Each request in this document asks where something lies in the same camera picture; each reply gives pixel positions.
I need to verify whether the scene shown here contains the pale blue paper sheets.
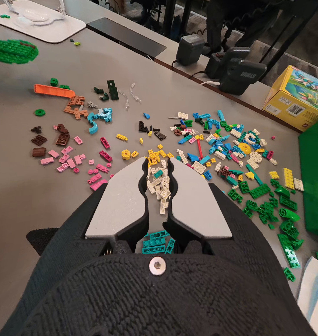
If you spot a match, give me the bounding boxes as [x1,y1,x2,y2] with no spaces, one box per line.
[296,255,318,327]

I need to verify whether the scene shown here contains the long yellow lego plate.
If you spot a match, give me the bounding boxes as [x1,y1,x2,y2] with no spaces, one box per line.
[283,167,296,190]

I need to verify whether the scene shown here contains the orange brick separator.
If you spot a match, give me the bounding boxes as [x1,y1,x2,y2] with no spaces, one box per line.
[33,83,76,99]

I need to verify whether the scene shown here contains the black battery charger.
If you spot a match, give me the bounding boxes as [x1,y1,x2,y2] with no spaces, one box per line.
[204,46,251,80]

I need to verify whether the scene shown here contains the pile of green lego pieces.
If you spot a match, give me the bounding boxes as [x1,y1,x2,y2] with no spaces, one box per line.
[227,178,305,282]

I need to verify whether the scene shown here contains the wooden booklet stand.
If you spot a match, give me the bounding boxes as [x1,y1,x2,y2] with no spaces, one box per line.
[0,0,86,43]

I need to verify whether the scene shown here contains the black desk cable flap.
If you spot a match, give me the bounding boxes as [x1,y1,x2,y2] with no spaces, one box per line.
[86,17,167,59]

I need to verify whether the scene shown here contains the group of yellow lego pieces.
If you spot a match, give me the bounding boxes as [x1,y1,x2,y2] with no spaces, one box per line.
[116,132,174,166]

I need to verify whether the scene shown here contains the yellow lego box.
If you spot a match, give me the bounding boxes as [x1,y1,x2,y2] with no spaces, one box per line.
[262,65,318,132]

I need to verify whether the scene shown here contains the pile of pink lego pieces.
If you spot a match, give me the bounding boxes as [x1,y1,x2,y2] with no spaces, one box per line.
[40,136,115,191]

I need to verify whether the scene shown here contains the large green sheet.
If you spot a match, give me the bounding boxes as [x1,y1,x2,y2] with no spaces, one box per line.
[298,113,318,242]

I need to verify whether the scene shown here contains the pile of white lego pieces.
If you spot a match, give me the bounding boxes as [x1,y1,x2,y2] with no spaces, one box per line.
[146,160,173,215]

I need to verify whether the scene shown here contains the dark grey battery charger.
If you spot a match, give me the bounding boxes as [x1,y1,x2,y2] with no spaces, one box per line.
[219,59,268,96]

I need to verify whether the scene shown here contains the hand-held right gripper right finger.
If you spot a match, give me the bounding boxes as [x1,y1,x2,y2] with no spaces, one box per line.
[167,157,233,241]

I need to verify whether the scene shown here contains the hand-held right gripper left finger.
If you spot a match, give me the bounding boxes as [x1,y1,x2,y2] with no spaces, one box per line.
[84,157,150,241]

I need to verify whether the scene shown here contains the pile of mixed colourful pieces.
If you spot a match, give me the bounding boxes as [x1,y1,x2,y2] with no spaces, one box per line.
[168,110,279,190]

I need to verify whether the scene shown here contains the green lego baseplate build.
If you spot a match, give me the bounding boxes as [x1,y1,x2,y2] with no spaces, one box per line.
[0,37,39,65]

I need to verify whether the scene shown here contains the clear curved lego piece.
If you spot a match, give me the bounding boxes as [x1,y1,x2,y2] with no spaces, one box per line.
[117,88,130,110]
[129,82,142,103]

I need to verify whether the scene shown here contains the dark green lego panel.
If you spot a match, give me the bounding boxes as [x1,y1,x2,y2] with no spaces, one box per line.
[107,80,119,101]

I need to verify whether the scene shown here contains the cluster of azure curved pieces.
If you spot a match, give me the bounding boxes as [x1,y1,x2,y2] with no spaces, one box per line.
[87,107,113,135]

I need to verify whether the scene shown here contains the heap of terracotta lego plates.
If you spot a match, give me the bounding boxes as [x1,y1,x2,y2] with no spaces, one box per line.
[63,96,89,120]

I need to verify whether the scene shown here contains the cluster of black lego pieces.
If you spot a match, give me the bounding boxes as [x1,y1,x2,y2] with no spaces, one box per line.
[138,120,167,141]

